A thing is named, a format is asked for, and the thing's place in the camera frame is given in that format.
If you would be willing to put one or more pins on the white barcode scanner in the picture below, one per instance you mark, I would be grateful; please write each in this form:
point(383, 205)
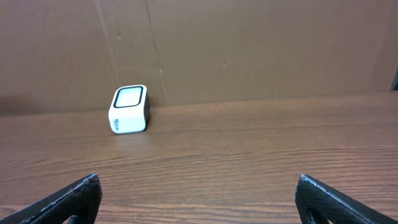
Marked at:
point(130, 110)

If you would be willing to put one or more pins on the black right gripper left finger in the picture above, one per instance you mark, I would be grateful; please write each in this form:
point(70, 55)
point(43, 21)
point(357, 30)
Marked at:
point(76, 203)

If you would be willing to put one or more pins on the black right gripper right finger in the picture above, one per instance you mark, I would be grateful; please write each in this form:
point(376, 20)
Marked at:
point(318, 203)

